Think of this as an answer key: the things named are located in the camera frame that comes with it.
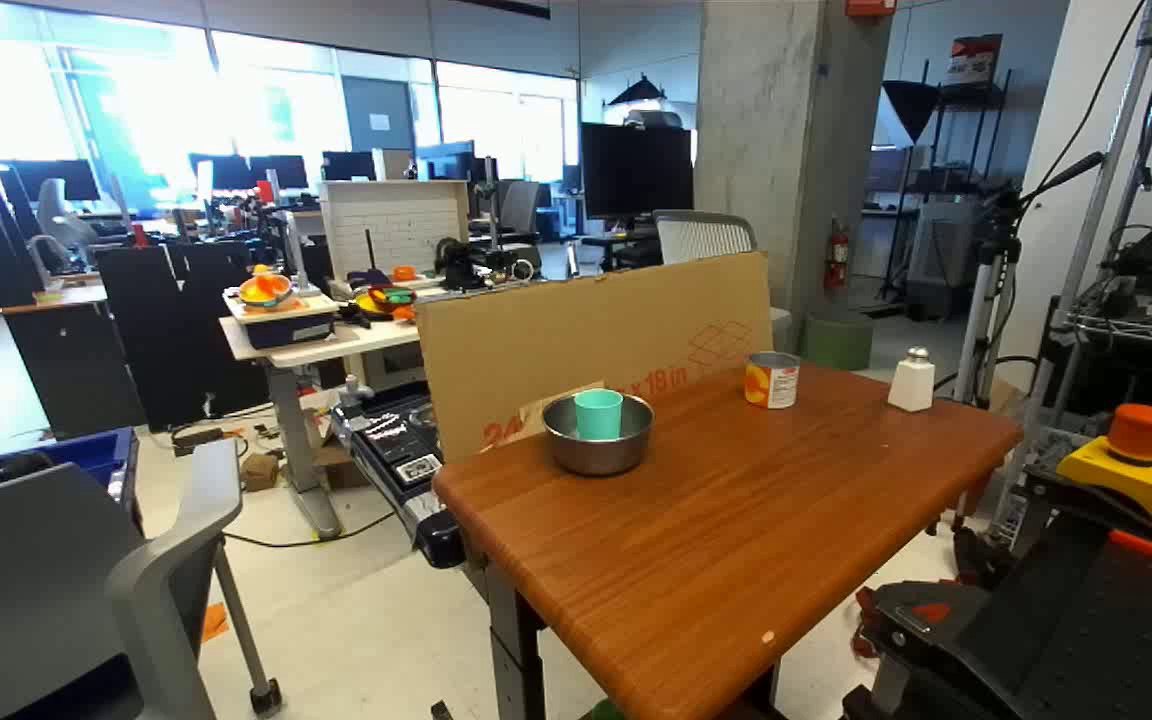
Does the wooden side desk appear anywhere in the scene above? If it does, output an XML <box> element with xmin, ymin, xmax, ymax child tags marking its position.
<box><xmin>0</xmin><ymin>276</ymin><xmax>148</xmax><ymax>438</ymax></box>

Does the orange and black bar clamp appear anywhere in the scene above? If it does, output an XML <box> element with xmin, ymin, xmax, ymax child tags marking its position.
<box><xmin>851</xmin><ymin>580</ymin><xmax>991</xmax><ymax>672</ymax></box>
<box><xmin>1107</xmin><ymin>525</ymin><xmax>1152</xmax><ymax>570</ymax></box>

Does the white curved chair back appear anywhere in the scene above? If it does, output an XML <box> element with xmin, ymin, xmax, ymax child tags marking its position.
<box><xmin>651</xmin><ymin>209</ymin><xmax>765</xmax><ymax>271</ymax></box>

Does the white office desk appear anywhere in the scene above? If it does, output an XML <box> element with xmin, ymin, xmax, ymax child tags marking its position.
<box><xmin>217</xmin><ymin>313</ymin><xmax>427</xmax><ymax>544</ymax></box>

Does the light gray office chair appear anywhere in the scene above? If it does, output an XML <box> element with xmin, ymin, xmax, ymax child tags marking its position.
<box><xmin>0</xmin><ymin>438</ymin><xmax>289</xmax><ymax>720</ymax></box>

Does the black tripod stand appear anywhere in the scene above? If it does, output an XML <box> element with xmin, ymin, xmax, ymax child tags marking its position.
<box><xmin>951</xmin><ymin>149</ymin><xmax>1113</xmax><ymax>406</ymax></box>

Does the white panel board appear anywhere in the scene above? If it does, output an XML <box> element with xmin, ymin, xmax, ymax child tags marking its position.
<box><xmin>318</xmin><ymin>177</ymin><xmax>473</xmax><ymax>286</ymax></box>

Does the white box with silver cap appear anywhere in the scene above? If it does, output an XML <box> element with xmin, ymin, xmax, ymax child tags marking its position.
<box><xmin>882</xmin><ymin>345</ymin><xmax>938</xmax><ymax>415</ymax></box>

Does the black cabinet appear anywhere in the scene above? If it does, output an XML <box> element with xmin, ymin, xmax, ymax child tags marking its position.
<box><xmin>91</xmin><ymin>236</ymin><xmax>270</xmax><ymax>433</ymax></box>

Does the brown cardboard sheet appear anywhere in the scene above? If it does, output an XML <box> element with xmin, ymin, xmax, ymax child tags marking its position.
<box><xmin>416</xmin><ymin>247</ymin><xmax>774</xmax><ymax>470</ymax></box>

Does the green round stool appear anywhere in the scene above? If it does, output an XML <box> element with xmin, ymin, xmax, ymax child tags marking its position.
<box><xmin>798</xmin><ymin>309</ymin><xmax>881</xmax><ymax>377</ymax></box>

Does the large black monitor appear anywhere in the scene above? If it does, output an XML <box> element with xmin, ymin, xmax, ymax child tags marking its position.
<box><xmin>576</xmin><ymin>120</ymin><xmax>696</xmax><ymax>226</ymax></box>

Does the bowl of colourful toy fruit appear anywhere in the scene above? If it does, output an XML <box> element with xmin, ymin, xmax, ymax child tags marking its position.
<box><xmin>340</xmin><ymin>259</ymin><xmax>427</xmax><ymax>327</ymax></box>

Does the metal equipment rack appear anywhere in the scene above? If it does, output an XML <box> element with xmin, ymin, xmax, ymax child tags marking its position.
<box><xmin>1038</xmin><ymin>0</ymin><xmax>1152</xmax><ymax>415</ymax></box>

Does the red fire extinguisher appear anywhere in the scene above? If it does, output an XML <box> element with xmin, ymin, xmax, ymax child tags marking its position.
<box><xmin>822</xmin><ymin>217</ymin><xmax>856</xmax><ymax>296</ymax></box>

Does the blue plastic bin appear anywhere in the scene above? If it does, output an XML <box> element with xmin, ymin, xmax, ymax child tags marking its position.
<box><xmin>0</xmin><ymin>429</ymin><xmax>142</xmax><ymax>516</ymax></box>

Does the black softbox lamp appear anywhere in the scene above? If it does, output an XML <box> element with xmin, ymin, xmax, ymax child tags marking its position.
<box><xmin>881</xmin><ymin>78</ymin><xmax>947</xmax><ymax>143</ymax></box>

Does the black equipment case with stickers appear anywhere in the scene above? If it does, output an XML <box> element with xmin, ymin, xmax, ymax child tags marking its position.
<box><xmin>327</xmin><ymin>385</ymin><xmax>473</xmax><ymax>571</ymax></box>

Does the red wall sign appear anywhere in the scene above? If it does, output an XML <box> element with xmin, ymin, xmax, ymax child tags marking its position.
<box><xmin>947</xmin><ymin>33</ymin><xmax>1009</xmax><ymax>89</ymax></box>

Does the black perforated mounting board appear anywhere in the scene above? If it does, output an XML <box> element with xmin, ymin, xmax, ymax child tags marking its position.
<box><xmin>839</xmin><ymin>438</ymin><xmax>1152</xmax><ymax>720</ymax></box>

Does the yellow emergency stop button box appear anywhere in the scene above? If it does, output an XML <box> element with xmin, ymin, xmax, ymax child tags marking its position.
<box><xmin>1051</xmin><ymin>400</ymin><xmax>1152</xmax><ymax>535</ymax></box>

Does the teal plastic cup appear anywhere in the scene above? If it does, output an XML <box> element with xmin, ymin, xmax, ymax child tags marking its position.
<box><xmin>567</xmin><ymin>385</ymin><xmax>626</xmax><ymax>449</ymax></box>

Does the tray of orange toys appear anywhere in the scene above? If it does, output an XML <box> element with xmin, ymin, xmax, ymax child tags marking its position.
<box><xmin>218</xmin><ymin>259</ymin><xmax>343</xmax><ymax>348</ymax></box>

